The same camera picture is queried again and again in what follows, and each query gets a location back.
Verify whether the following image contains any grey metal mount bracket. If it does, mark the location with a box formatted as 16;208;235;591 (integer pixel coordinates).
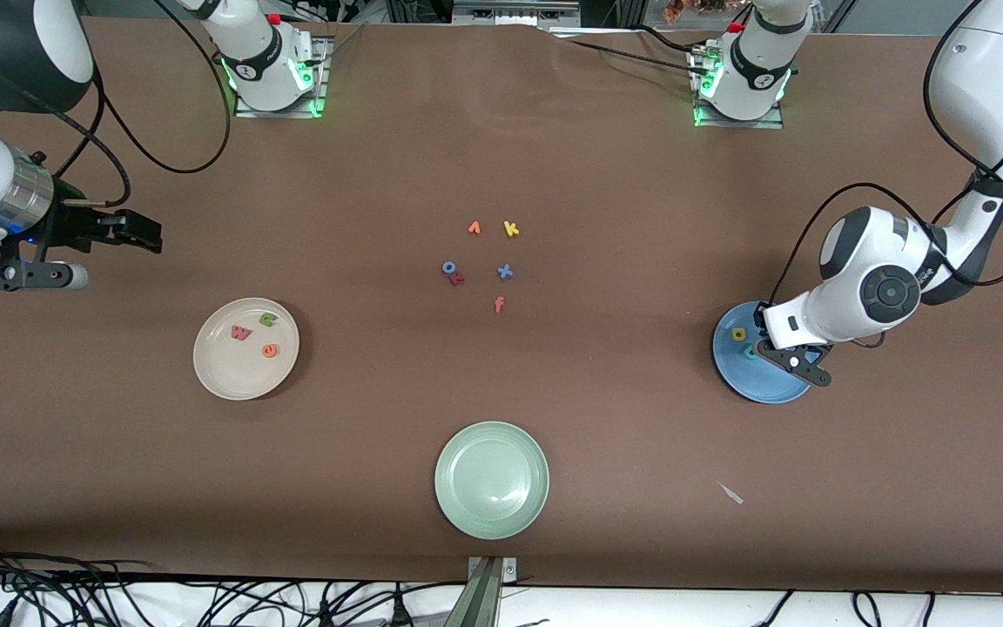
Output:
445;556;520;627

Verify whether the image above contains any grey diagonal frame strut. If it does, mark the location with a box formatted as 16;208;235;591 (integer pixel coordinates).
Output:
815;0;861;34

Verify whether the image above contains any blue plate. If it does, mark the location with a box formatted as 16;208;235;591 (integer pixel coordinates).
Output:
712;301;817;405

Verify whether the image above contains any beige brown plate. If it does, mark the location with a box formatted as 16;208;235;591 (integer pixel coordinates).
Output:
193;298;300;401

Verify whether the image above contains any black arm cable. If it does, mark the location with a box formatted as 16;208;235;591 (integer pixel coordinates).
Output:
0;0;232;210
767;0;1003;347

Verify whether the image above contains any silver metal frame bar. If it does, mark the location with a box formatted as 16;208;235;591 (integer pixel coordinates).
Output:
452;0;581;25

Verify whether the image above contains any tangled black cable bundle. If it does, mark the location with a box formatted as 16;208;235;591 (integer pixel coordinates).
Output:
0;536;468;627

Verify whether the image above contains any brown table cover sheet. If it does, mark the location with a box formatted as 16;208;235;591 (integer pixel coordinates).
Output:
0;16;1003;595

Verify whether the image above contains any pale green plate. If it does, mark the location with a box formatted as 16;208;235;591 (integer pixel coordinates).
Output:
434;421;550;541

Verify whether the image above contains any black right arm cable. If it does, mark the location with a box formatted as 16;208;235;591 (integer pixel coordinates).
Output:
0;0;232;210

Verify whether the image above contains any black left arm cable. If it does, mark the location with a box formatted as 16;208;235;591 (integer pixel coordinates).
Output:
767;0;1003;347

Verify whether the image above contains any orange brown clutter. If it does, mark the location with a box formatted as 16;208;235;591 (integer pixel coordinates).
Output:
663;0;733;20

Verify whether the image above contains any black cables to base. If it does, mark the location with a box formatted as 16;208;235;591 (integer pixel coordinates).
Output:
554;24;720;75

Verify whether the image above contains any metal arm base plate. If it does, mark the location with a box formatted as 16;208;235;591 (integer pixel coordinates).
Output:
689;48;785;130
234;35;329;119

